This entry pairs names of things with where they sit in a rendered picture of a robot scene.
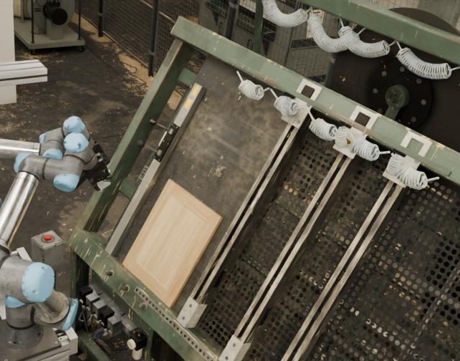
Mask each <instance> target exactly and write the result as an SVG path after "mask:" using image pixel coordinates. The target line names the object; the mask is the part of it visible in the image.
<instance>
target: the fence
mask: <svg viewBox="0 0 460 361"><path fill-rule="evenodd" d="M195 86H197V87H200V88H199V90H198V92H197V93H196V96H195V97H194V96H193V95H191V93H192V92H193V89H194V87H195ZM205 91H206V88H204V87H202V86H200V85H198V84H196V83H195V84H194V86H193V88H192V90H191V91H190V93H189V95H188V97H187V99H186V101H185V102H184V104H183V107H182V108H181V110H180V112H179V114H178V116H177V118H176V119H175V121H174V123H175V124H176V125H177V126H179V129H178V132H177V133H176V135H175V137H174V139H173V140H172V142H171V144H170V146H169V148H168V149H167V151H166V154H165V155H164V157H163V159H162V161H161V162H160V163H159V162H158V161H157V160H155V159H154V160H153V162H152V163H151V165H150V167H149V169H148V171H147V173H146V174H145V177H144V178H143V180H142V182H141V184H140V185H139V187H138V189H137V191H136V193H135V195H134V196H133V199H132V201H131V202H130V204H129V206H128V208H127V210H126V212H125V213H124V215H123V217H122V219H121V220H120V222H119V224H118V227H117V228H116V229H115V232H114V234H113V235H112V237H111V239H110V241H109V243H108V245H107V246H106V248H105V250H106V252H107V253H109V255H113V256H116V254H117V252H118V251H119V249H120V247H121V245H122V244H123V242H124V240H125V237H126V236H127V235H128V232H129V230H130V229H131V227H132V225H133V223H134V221H135V220H136V218H137V216H138V214H139V213H140V210H141V208H142V207H143V205H144V203H145V201H146V199H147V197H148V196H149V194H150V192H151V190H152V189H153V186H154V185H155V182H156V181H157V179H158V177H159V175H160V174H161V172H162V170H163V168H164V166H165V165H166V163H167V161H168V159H169V158H170V156H171V153H172V152H173V150H174V148H175V146H176V144H177V142H178V141H179V139H180V137H181V135H182V134H183V131H184V130H185V128H186V126H187V124H188V122H189V120H190V119H191V117H192V115H193V113H194V111H195V110H196V108H197V106H198V104H199V102H200V101H201V98H202V97H203V95H204V93H205ZM188 99H191V100H193V101H192V103H191V105H190V107H189V108H188V109H186V108H185V107H184V106H185V104H186V102H187V101H188Z"/></svg>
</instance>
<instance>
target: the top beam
mask: <svg viewBox="0 0 460 361"><path fill-rule="evenodd" d="M171 34H172V35H173V36H175V37H177V38H179V39H181V40H183V41H184V42H186V43H188V44H190V45H191V46H193V47H195V48H197V49H199V50H201V51H202V52H205V53H207V54H209V55H210V56H212V57H214V58H216V59H218V60H220V61H222V62H223V63H225V64H227V65H229V66H231V67H233V68H235V69H237V70H239V71H240V72H243V73H244V74H247V75H249V76H250V77H252V78H254V79H256V80H258V81H260V82H262V83H263V84H265V85H267V86H269V87H271V88H273V89H275V90H276V91H278V92H281V93H282V94H284V91H283V90H281V89H279V88H277V87H275V86H274V85H271V84H269V83H268V82H265V81H264V80H261V79H259V78H258V77H256V76H254V75H252V74H250V73H248V72H246V71H244V70H243V69H241V68H239V67H237V66H235V65H233V64H231V63H230V62H228V61H229V58H230V57H231V58H232V59H235V60H236V61H238V62H241V63H242V64H245V65H246V66H248V67H250V68H252V69H254V70H256V71H258V72H260V73H262V74H264V75H266V76H268V77H269V78H271V79H273V80H275V81H277V82H279V83H281V84H283V85H285V86H287V87H289V88H291V89H293V90H294V91H297V89H298V87H299V86H300V84H301V82H302V81H303V79H305V80H307V81H309V82H311V83H313V84H315V85H317V86H319V87H321V88H322V90H321V92H320V94H319V95H318V97H317V99H316V100H315V101H316V102H318V103H320V104H321V105H324V106H325V107H328V108H330V109H331V110H334V111H335V112H338V113H340V114H341V115H343V116H345V117H347V118H349V119H350V117H351V115H352V113H353V112H354V110H355V108H356V107H357V105H358V106H360V107H362V108H364V109H366V110H368V111H370V112H372V113H374V114H376V115H378V119H377V120H376V121H375V124H374V125H373V127H372V128H371V130H372V131H374V132H376V133H378V134H380V135H382V136H384V137H386V138H387V139H389V140H392V141H393V142H395V143H398V144H399V145H400V144H401V143H402V141H403V139H404V137H405V136H406V135H407V133H408V131H411V132H412V133H415V134H417V135H419V136H421V137H422V138H425V139H427V140H429V141H431V142H432V145H431V147H430V148H429V149H428V152H427V153H426V155H425V156H424V157H425V158H427V159H429V160H431V161H433V162H434V163H436V164H438V165H440V166H442V167H444V168H446V169H448V170H450V171H451V172H452V174H451V175H450V177H448V176H446V175H444V174H442V173H440V172H438V171H436V170H434V169H432V168H430V167H428V166H427V165H424V164H423V163H420V166H421V167H423V168H425V169H426V170H429V171H431V172H432V173H435V174H436V175H438V176H440V177H442V178H444V179H446V180H448V181H449V182H451V183H453V184H455V185H457V186H459V187H460V153H458V152H456V151H455V150H452V149H451V148H448V147H446V146H445V145H442V144H440V143H438V142H436V141H435V140H432V139H430V138H427V137H426V136H424V135H422V134H420V133H417V132H416V131H414V130H412V129H410V128H408V127H406V126H404V125H402V124H400V123H398V122H396V121H394V120H392V119H390V118H387V117H385V116H383V115H381V114H379V113H377V112H375V111H373V110H371V109H369V108H367V107H365V106H363V105H361V104H359V103H357V102H355V101H353V100H351V99H349V98H347V97H344V96H342V95H340V94H338V93H336V92H334V91H332V90H330V89H328V88H326V87H324V86H322V85H320V84H318V83H316V82H314V81H312V80H310V79H308V78H306V77H304V76H302V75H300V74H297V73H296V72H293V71H292V70H290V69H287V68H286V67H283V66H282V65H280V64H277V63H276V62H273V61H272V60H270V59H267V58H266V57H263V56H262V55H260V54H257V53H255V52H253V51H251V50H249V49H247V48H245V47H243V46H241V45H239V44H237V43H235V42H233V41H231V40H229V39H227V38H225V37H223V36H221V35H219V34H217V33H215V32H213V31H210V30H208V29H206V28H204V27H202V26H200V25H198V24H196V23H194V22H192V21H190V20H188V19H186V18H184V17H182V16H179V17H178V19H177V21H176V23H175V24H174V26H173V28H172V30H171ZM311 109H313V110H315V111H316V112H318V113H320V114H322V115H324V116H326V117H328V118H330V119H331V120H334V121H335V122H338V123H339V122H340V120H338V119H337V118H335V117H333V116H331V115H328V114H327V113H325V112H323V111H321V110H319V109H317V108H316V107H313V106H312V107H311ZM366 138H368V139H370V140H372V141H373V142H375V143H377V144H379V145H382V146H383V147H384V148H387V149H389V150H391V151H392V150H393V148H392V147H390V146H388V145H386V144H385V143H382V142H381V141H379V140H376V139H375V138H372V137H371V136H369V135H367V137H366ZM423 145H424V144H423V143H421V142H419V141H417V140H415V139H413V138H411V141H410V142H409V144H408V145H407V147H406V148H408V149H409V150H411V151H413V152H415V153H417V154H419V152H420V150H421V148H422V147H423Z"/></svg>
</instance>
